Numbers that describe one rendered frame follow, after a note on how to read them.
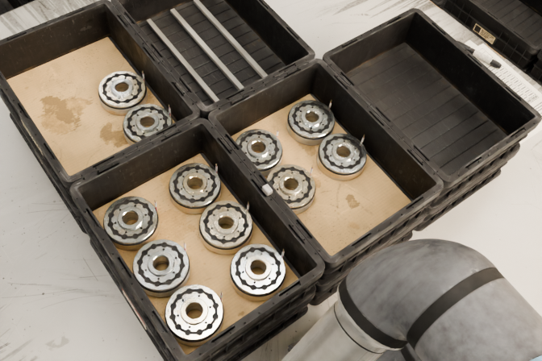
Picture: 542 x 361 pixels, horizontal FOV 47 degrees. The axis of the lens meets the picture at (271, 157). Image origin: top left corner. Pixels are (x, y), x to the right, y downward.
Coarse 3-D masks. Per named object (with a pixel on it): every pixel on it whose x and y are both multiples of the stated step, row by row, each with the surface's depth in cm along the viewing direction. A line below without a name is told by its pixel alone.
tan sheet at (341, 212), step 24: (264, 120) 137; (288, 144) 134; (336, 192) 128; (360, 192) 129; (384, 192) 129; (312, 216) 125; (336, 216) 125; (360, 216) 125; (384, 216) 126; (336, 240) 122
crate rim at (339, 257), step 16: (304, 64) 133; (320, 64) 134; (272, 80) 130; (336, 80) 132; (240, 96) 127; (352, 96) 130; (224, 112) 125; (368, 112) 128; (384, 128) 126; (400, 144) 124; (416, 160) 122; (256, 176) 117; (432, 176) 120; (432, 192) 118; (288, 208) 114; (416, 208) 117; (384, 224) 113; (368, 240) 111; (320, 256) 109; (336, 256) 109
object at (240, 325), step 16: (192, 128) 122; (208, 128) 122; (160, 144) 119; (224, 144) 120; (128, 160) 116; (240, 160) 119; (96, 176) 114; (256, 192) 116; (80, 208) 110; (272, 208) 113; (96, 224) 110; (288, 224) 112; (304, 240) 110; (112, 256) 106; (128, 272) 106; (320, 272) 107; (288, 288) 105; (304, 288) 108; (144, 304) 102; (272, 304) 103; (160, 320) 100; (240, 320) 101; (256, 320) 103; (224, 336) 100; (176, 352) 98; (192, 352) 98; (208, 352) 99
